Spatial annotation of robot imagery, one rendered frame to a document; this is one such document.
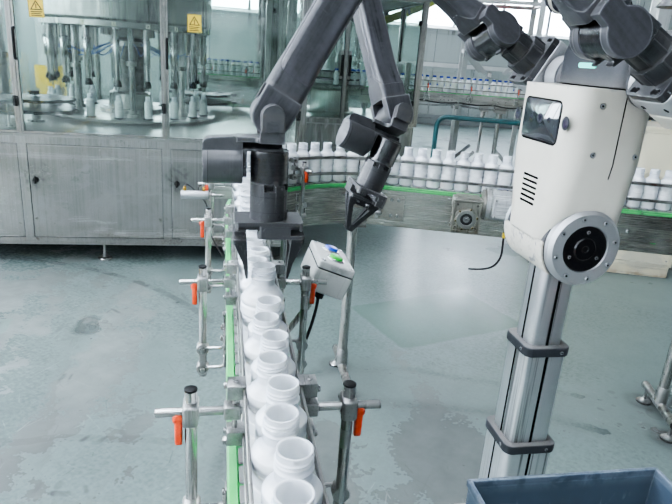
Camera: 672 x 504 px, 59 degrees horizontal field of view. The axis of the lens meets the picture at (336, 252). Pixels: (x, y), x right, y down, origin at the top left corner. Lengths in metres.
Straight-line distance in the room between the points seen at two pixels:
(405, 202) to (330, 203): 0.33
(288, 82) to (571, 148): 0.58
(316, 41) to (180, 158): 3.42
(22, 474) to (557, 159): 2.11
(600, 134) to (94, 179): 3.61
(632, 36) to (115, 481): 2.12
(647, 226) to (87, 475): 2.42
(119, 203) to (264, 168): 3.52
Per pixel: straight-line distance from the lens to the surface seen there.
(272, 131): 0.85
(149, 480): 2.42
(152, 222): 4.37
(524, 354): 1.40
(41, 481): 2.51
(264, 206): 0.89
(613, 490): 1.07
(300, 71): 0.87
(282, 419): 0.66
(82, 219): 4.45
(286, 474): 0.59
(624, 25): 1.03
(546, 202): 1.25
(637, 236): 2.80
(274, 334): 0.81
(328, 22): 0.88
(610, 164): 1.25
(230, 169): 0.87
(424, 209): 2.62
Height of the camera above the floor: 1.52
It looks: 18 degrees down
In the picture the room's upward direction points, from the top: 4 degrees clockwise
